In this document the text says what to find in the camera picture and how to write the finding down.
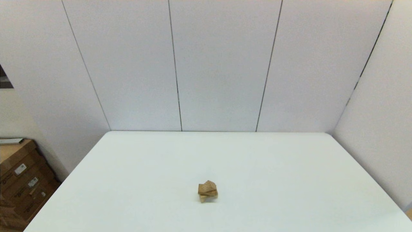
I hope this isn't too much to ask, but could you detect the rectangular wooden building block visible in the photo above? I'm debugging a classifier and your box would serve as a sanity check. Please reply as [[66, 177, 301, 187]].
[[198, 184, 218, 198]]

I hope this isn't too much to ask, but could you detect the brown cardboard box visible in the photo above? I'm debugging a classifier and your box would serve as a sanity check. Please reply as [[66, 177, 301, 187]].
[[0, 155, 61, 219], [0, 195, 31, 231], [0, 139, 38, 174]]

